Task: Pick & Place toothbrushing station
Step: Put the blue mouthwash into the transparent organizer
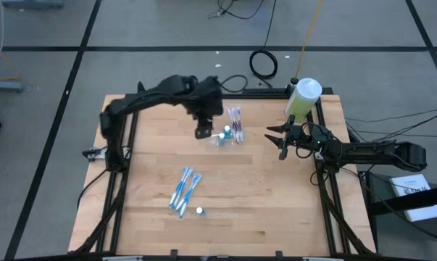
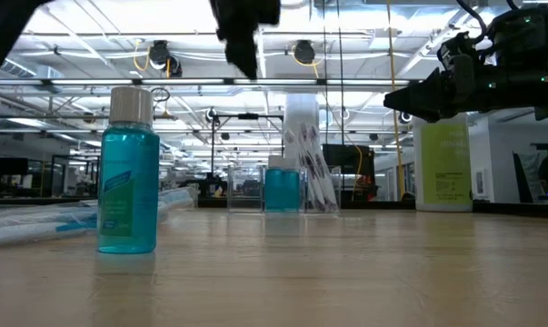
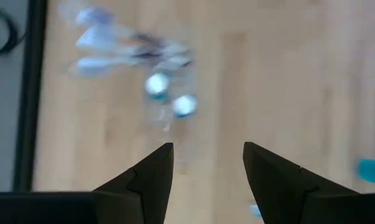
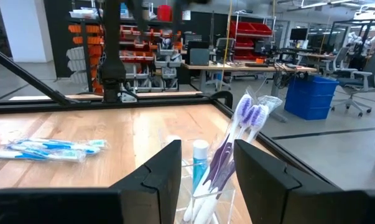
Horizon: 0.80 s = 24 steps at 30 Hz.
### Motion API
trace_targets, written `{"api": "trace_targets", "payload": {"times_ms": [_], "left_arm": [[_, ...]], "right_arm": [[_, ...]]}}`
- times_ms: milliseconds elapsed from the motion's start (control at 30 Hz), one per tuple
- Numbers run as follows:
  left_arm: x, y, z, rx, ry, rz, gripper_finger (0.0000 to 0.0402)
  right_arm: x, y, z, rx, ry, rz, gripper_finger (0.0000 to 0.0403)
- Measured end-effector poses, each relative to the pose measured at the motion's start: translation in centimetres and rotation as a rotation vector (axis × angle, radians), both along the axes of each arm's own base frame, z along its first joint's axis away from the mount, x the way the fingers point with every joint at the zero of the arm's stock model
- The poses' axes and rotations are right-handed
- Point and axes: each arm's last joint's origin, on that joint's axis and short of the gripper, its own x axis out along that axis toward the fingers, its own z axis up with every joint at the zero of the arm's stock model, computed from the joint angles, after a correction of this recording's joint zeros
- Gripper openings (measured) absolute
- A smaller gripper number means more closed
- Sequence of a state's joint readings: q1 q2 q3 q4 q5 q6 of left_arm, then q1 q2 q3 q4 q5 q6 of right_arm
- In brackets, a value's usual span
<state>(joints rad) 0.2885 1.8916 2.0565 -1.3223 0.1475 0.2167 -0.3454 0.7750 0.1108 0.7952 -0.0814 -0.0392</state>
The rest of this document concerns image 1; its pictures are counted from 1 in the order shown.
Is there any black side cart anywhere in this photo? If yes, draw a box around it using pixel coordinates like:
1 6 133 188
358 170 437 261

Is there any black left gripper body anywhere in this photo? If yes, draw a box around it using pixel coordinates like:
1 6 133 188
192 104 222 141

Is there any green white wipes canister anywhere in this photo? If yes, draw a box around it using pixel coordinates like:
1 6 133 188
284 77 323 123

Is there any yellow hanging cable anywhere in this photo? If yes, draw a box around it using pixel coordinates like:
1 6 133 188
294 0 324 79

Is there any blue white toothbrush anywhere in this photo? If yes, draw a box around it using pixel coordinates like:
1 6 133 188
168 166 190 207
177 173 203 220
171 168 195 211

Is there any clear acrylic organizer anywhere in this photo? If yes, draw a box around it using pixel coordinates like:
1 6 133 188
207 126 245 148

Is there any white booklet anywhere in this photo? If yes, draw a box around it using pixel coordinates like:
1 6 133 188
388 173 437 223

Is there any grey desk foot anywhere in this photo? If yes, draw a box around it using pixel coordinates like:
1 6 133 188
1 0 65 10
0 78 25 94

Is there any coiled black floor cable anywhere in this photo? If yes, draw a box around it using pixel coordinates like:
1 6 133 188
249 0 279 90

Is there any black aluminium table frame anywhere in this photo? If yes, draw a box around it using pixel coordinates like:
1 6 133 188
68 81 378 261

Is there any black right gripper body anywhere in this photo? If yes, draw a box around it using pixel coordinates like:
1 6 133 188
279 115 315 161

